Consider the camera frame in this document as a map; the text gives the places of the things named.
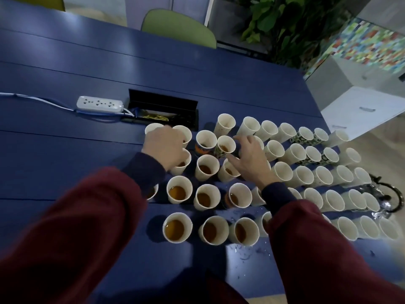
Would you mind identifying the black table cable box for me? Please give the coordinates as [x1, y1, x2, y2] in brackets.
[122, 89, 200, 132]

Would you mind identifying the glass teapot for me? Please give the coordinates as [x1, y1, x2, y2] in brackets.
[358, 174, 404, 219]

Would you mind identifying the white power strip cable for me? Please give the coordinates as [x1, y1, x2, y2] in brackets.
[0, 92, 135, 118]

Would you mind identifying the colourful mosaic panel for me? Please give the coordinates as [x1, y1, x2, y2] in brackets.
[303, 17, 405, 80]

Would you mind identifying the plain white paper cup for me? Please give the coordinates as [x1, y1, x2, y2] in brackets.
[238, 135, 266, 155]

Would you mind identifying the white cabinet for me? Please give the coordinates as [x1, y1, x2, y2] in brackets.
[320, 86, 405, 141]

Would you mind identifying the person's left forearm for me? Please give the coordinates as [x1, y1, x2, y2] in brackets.
[0, 152, 167, 304]

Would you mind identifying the yellow chair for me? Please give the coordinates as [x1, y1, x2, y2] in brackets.
[6, 0, 66, 12]

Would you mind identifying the green leafy plant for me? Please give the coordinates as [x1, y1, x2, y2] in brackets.
[237, 0, 352, 69]

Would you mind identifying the white paper cup with tea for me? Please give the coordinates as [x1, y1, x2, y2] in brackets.
[170, 149, 192, 176]

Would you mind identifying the green chair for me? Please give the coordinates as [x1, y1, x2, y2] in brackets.
[141, 9, 217, 50]

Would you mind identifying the group of white paper cups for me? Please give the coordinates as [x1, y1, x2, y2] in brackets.
[144, 113, 402, 247]

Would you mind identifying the person's left hand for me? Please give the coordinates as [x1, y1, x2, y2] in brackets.
[141, 125, 188, 172]

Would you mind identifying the person's right forearm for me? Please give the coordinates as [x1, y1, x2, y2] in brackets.
[261, 182, 405, 304]

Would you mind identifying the white power strip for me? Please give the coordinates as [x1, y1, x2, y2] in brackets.
[76, 96, 124, 113]

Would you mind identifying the person's right hand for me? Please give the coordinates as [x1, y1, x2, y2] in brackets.
[225, 134, 279, 190]

